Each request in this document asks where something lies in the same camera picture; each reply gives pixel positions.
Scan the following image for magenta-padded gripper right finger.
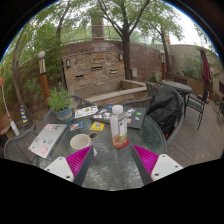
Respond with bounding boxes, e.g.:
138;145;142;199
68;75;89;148
130;144;185;186

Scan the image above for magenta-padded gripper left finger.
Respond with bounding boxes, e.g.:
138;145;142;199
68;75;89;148
44;145;96;187

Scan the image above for clear white-capped drink bottle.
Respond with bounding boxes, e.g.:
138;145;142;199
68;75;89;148
109;104;129;149

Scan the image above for white ceramic mug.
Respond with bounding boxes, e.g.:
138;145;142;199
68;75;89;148
69;133;98;157

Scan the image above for small blue picture card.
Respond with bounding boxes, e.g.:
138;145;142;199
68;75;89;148
69;121;86;132

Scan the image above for silver laptop with stickers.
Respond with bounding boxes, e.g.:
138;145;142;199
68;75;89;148
27;123;69;159

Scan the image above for yellow square card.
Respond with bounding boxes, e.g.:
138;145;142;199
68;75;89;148
90;121;106;132

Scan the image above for black laptop with stickers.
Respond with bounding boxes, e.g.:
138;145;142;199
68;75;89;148
89;105;148;130

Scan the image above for white sticker sheet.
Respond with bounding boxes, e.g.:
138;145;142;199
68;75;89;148
74;105;99;120

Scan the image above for black jacket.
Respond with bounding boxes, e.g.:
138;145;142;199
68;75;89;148
146;86;184;138

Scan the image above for green plant in teal pot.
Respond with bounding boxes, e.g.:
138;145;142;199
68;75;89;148
46;83;74;124

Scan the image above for yellow blue striped bollard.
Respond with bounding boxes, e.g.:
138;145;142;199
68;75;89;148
19;105;29;125

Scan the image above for black metal patio chair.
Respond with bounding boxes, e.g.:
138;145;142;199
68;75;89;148
184;89;209;131

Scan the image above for round dark patio table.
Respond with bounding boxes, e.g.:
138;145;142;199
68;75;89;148
161;79;194;111

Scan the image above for dark-trunked green tree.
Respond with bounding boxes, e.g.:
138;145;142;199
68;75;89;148
83;0;184;81

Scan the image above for leaning green tree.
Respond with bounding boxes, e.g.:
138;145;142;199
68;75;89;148
0;9;68;123

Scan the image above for closed maroon patio umbrella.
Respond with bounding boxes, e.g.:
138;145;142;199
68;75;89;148
199;47;212;91

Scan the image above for wooden globe lamp post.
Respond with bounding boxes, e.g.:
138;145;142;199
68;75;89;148
37;50;52;101
159;49;167;81

